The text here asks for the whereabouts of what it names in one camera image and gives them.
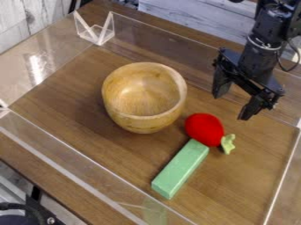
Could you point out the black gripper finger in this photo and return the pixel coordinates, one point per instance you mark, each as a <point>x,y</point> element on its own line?
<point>221,83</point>
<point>251,108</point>

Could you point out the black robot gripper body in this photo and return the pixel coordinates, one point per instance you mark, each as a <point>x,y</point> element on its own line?
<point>254,81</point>

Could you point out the red plush strawberry toy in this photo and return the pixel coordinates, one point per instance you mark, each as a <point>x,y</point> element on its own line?
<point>204,128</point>

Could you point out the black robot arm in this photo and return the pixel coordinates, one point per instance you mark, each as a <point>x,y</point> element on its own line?
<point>275,27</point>

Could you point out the wooden bowl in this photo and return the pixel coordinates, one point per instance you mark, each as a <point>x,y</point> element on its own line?
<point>143,95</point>

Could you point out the green rectangular block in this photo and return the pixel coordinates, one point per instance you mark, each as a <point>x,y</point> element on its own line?
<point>178,169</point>

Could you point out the clear acrylic tray wall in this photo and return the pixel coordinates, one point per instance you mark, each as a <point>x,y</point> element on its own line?
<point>95,167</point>

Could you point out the clear acrylic corner bracket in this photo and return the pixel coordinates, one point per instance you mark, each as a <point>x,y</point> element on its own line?
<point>97,34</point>

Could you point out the black metal table bracket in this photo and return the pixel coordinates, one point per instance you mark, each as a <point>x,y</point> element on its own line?
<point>25,211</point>

